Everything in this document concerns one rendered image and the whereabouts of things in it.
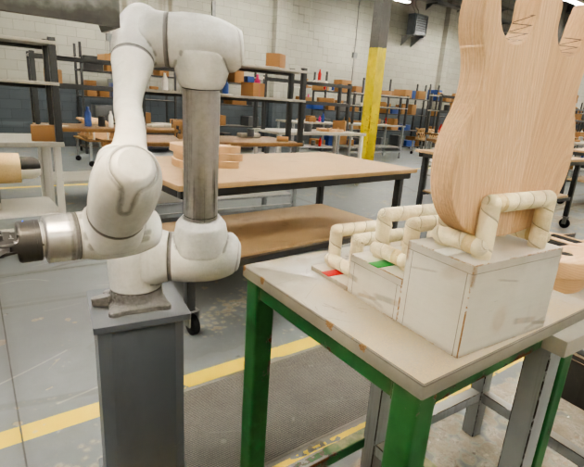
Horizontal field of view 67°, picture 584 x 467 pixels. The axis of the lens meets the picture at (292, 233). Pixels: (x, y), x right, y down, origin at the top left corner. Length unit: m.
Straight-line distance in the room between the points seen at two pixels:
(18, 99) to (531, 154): 11.15
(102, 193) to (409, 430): 0.63
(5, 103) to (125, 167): 10.87
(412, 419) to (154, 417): 0.97
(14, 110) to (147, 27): 10.43
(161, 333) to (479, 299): 0.94
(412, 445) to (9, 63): 11.24
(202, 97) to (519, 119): 0.76
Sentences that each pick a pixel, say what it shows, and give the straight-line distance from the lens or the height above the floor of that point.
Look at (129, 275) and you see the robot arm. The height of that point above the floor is 0.82.
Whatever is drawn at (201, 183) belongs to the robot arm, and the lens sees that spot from 1.28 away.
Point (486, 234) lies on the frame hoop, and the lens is 0.81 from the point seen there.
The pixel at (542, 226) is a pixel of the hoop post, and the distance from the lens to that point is 0.95.
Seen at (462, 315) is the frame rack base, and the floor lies 1.01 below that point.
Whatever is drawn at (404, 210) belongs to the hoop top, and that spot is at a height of 1.13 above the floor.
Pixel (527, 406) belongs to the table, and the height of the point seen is 0.69.
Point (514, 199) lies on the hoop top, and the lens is 0.84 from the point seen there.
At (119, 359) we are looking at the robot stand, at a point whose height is 0.58.
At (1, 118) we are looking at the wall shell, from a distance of 11.59.
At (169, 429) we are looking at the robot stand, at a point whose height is 0.29.
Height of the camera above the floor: 1.34
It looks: 17 degrees down
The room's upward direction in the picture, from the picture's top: 4 degrees clockwise
